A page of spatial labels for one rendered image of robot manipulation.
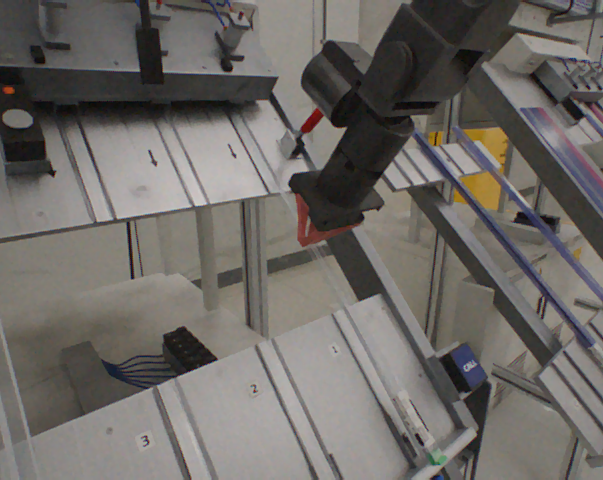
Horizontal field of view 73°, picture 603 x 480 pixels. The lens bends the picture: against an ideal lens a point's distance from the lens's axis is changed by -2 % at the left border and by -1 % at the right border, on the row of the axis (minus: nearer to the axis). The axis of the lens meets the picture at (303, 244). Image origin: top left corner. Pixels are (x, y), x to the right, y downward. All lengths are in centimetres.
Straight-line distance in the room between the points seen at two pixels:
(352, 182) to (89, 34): 35
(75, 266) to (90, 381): 154
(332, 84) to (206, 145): 22
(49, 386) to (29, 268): 141
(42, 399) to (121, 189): 47
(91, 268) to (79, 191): 182
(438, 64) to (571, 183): 92
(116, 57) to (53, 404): 57
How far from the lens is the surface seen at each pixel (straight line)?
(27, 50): 55
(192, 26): 66
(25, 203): 49
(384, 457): 50
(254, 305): 91
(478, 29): 36
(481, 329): 77
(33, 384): 91
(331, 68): 44
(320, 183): 45
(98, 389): 77
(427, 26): 36
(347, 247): 59
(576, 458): 148
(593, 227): 124
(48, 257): 226
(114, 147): 54
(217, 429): 42
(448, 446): 53
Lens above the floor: 110
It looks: 19 degrees down
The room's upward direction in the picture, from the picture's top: straight up
